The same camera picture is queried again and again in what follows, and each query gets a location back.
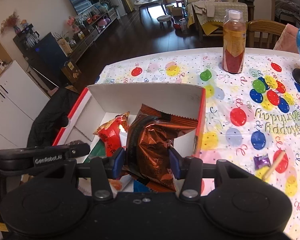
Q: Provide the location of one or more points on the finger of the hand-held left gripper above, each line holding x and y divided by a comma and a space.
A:
80, 150

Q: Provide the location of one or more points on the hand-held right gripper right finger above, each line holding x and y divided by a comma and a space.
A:
173, 162

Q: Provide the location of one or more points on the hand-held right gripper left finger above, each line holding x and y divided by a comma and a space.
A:
118, 162

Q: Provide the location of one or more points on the gold red snack bag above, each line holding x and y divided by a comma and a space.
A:
111, 132

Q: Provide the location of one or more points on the brown foil snack packet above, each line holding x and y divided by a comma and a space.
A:
152, 140

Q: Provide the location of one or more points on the red cardboard box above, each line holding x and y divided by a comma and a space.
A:
150, 95

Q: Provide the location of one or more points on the black jacket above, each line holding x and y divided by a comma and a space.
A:
52, 120

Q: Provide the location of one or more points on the white cabinet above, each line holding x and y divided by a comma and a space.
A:
12, 100

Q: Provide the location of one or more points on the brown cardboard carton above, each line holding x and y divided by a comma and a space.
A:
71, 71

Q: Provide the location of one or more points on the purple candy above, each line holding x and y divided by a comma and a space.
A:
262, 160

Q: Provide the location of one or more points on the wooden stick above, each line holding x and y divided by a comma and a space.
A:
273, 165

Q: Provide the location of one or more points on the television cabinet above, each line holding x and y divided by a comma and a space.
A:
95, 27

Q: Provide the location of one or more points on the orange red drink bottle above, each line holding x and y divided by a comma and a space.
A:
234, 45

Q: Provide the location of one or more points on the dried flower bouquet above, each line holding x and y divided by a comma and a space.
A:
11, 21

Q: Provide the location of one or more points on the small round stool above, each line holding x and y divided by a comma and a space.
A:
164, 19

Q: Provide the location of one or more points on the wooden chair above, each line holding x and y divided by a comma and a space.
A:
265, 33

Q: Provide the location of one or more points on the sofa with beige cover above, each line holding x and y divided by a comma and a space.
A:
215, 10

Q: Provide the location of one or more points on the white coffee table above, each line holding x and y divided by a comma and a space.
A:
150, 1

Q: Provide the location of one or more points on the pink cloth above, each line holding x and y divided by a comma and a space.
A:
287, 38

